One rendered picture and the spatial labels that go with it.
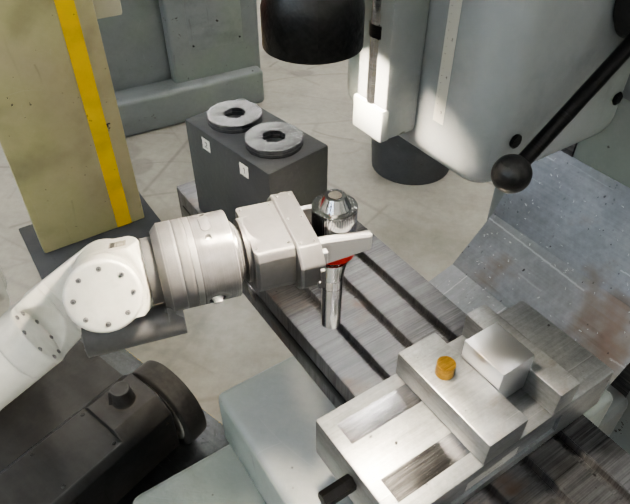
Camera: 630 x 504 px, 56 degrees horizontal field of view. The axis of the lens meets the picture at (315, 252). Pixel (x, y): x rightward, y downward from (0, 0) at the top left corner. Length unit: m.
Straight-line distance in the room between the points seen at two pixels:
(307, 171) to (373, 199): 1.81
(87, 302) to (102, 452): 0.72
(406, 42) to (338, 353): 0.50
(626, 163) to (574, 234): 0.13
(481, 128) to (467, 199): 2.31
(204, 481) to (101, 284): 0.53
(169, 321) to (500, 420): 0.36
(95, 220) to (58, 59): 0.67
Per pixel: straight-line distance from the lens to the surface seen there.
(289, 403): 0.91
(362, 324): 0.90
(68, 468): 1.24
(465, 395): 0.70
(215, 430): 1.44
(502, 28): 0.45
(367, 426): 0.71
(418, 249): 2.48
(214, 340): 2.13
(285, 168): 0.88
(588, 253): 1.01
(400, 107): 0.51
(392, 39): 0.48
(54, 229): 2.55
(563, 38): 0.49
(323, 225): 0.59
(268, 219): 0.59
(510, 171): 0.46
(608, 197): 1.00
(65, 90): 2.30
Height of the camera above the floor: 1.60
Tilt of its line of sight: 41 degrees down
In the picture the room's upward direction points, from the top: straight up
